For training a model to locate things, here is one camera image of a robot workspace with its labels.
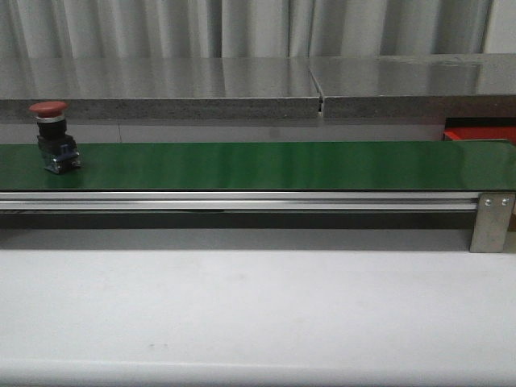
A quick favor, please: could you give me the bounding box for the red mushroom push button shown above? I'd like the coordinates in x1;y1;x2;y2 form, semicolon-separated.
29;101;81;174

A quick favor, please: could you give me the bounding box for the steel conveyor support bracket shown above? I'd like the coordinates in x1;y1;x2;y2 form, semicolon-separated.
469;193;515;253

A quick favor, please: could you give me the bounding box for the red plastic tray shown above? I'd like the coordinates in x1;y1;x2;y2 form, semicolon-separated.
443;126;516;144

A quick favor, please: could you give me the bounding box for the grey pleated curtain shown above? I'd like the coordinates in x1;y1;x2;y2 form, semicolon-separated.
1;1;493;58

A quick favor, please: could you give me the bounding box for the aluminium conveyor frame rail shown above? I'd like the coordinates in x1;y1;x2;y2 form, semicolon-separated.
1;191;480;211

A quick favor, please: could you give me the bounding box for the grey stone counter right slab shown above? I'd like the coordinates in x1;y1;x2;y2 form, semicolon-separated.
310;53;515;120

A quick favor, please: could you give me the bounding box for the grey stone counter left slab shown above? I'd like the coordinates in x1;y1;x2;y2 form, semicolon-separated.
1;58;319;121

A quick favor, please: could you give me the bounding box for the grey stone counter slab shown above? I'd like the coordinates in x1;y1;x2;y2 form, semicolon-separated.
1;58;319;121
310;53;515;120

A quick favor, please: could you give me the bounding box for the green conveyor belt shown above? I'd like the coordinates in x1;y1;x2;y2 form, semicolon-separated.
1;140;515;191

